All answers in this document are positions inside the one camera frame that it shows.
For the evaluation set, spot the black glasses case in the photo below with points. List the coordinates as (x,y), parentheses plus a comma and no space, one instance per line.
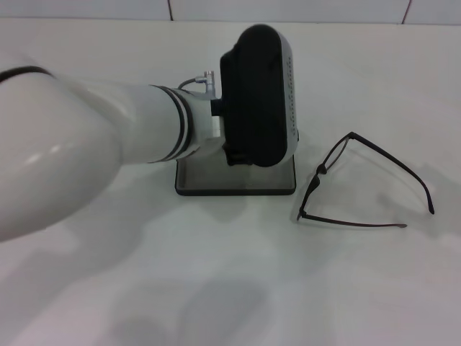
(216,180)

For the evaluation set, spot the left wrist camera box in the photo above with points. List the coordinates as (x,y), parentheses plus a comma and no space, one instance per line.
(259,97)

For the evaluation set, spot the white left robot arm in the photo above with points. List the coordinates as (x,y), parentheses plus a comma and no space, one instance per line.
(90,126)

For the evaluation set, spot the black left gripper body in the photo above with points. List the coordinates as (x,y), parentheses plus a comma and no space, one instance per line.
(237,156)

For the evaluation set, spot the black thin-framed glasses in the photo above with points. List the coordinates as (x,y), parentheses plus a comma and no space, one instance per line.
(318,169)

